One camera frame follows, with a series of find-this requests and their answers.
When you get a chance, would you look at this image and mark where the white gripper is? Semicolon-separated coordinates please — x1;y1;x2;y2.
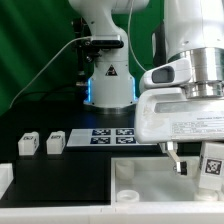
134;87;224;175

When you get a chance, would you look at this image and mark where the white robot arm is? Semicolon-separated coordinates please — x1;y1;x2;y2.
68;0;224;175

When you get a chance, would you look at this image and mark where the white sheet with markers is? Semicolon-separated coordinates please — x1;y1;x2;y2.
67;128;137;147

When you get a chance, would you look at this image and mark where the white front wall bar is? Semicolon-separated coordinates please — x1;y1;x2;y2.
0;202;224;224

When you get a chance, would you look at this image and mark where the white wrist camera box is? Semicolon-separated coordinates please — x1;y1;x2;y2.
138;57;194;101

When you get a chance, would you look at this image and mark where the black base camera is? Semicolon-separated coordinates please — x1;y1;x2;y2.
90;35;124;49

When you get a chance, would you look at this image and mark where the black camera stand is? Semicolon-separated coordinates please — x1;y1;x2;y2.
71;18;100;87

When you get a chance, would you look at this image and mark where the black cable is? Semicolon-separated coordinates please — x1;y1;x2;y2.
13;85;84;105

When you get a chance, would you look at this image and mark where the white camera cable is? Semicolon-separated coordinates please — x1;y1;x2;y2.
8;36;92;110

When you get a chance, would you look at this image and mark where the white left wall block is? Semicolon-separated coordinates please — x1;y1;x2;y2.
0;163;14;199

